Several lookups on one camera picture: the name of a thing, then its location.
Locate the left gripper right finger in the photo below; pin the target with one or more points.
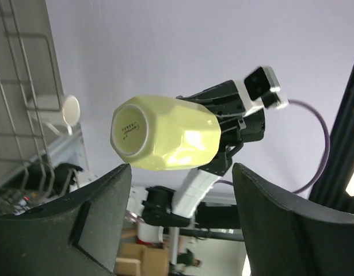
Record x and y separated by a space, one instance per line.
285 234

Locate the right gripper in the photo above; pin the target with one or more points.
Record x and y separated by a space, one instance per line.
224 102

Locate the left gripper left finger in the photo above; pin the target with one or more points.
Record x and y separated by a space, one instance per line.
77 234

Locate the yellow mug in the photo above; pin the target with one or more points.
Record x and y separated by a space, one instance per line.
159 133

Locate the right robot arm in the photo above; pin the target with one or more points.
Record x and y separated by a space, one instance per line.
174 208

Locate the white mug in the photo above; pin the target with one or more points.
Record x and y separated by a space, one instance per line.
68 110

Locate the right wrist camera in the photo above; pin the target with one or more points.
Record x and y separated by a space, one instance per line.
260 90

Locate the grey wire dish rack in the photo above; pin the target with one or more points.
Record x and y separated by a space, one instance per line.
41 157

